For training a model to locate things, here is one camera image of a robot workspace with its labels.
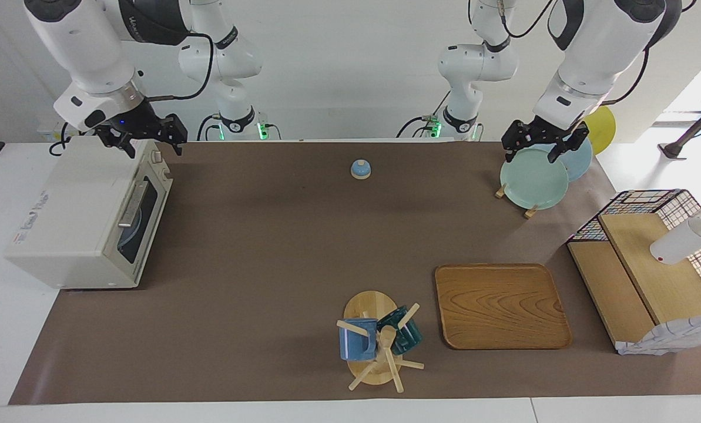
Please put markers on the wooden mug tree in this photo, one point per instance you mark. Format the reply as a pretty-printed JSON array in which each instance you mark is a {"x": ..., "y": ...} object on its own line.
[{"x": 371, "y": 305}]

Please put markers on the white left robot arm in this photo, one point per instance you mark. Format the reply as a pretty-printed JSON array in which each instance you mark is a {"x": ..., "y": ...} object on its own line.
[{"x": 585, "y": 59}]

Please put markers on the wooden plate rack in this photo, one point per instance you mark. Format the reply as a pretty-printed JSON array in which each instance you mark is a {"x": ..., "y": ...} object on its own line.
[{"x": 531, "y": 211}]

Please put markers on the oven glass door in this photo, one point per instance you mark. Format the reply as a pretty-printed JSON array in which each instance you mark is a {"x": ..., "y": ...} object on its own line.
[{"x": 150, "y": 235}]

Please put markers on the beige toaster oven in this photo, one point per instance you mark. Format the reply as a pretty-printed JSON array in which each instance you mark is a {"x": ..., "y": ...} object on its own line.
[{"x": 74, "y": 200}]

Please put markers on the small blue white bell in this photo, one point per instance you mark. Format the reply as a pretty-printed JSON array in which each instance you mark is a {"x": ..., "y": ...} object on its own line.
[{"x": 361, "y": 170}]

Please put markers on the brown table mat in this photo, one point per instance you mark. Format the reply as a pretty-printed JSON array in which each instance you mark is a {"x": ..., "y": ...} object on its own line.
[{"x": 326, "y": 264}]

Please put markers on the wooden shelf unit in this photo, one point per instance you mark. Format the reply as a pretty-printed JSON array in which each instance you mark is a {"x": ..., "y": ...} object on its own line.
[{"x": 650, "y": 282}]

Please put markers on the yellow plate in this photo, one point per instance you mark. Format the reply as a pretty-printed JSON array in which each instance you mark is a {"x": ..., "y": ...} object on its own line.
[{"x": 603, "y": 132}]

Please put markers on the dark green mug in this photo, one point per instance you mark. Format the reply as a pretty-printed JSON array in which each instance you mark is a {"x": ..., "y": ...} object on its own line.
[{"x": 410, "y": 336}]

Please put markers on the wooden serving tray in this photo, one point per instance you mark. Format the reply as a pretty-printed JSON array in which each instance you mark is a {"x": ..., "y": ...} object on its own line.
[{"x": 503, "y": 305}]

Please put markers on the light blue round plate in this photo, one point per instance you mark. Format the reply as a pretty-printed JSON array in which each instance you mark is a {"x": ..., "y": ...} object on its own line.
[{"x": 130, "y": 232}]

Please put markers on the blue mug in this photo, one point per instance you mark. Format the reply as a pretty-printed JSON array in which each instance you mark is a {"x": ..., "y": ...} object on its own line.
[{"x": 356, "y": 346}]

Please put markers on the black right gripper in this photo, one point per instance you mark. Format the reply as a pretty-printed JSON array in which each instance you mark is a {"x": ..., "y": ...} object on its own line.
[{"x": 138, "y": 126}]

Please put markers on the pale blue racked plate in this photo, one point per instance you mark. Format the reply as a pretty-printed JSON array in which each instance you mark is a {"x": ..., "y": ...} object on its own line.
[{"x": 579, "y": 165}]

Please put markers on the pale green plate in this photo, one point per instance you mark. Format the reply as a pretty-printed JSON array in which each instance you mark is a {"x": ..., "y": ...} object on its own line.
[{"x": 532, "y": 182}]

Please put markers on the white bottle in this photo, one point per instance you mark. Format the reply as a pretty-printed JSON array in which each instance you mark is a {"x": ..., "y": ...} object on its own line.
[{"x": 679, "y": 244}]

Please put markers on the oven control knob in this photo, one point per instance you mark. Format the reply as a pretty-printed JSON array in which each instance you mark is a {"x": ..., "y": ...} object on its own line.
[
  {"x": 156, "y": 157},
  {"x": 166, "y": 173}
]

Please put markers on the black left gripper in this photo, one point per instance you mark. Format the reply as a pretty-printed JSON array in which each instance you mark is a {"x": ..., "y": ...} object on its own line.
[{"x": 541, "y": 130}]

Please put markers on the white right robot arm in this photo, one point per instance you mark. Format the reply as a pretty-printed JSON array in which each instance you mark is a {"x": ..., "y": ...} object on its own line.
[{"x": 80, "y": 41}]

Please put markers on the black stand pole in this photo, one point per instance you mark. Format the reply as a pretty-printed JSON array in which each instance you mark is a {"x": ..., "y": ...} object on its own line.
[{"x": 673, "y": 150}]

